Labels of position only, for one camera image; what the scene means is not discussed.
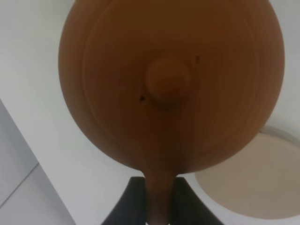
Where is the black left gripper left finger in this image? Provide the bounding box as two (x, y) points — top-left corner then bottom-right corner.
(102, 177), (149, 225)

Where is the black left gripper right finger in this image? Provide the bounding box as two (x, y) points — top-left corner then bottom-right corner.
(170, 177), (223, 225)

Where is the beige round teapot coaster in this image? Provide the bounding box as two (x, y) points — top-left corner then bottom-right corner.
(195, 127), (300, 219)

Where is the brown clay teapot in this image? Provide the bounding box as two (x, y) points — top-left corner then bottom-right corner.
(59, 0), (285, 225)

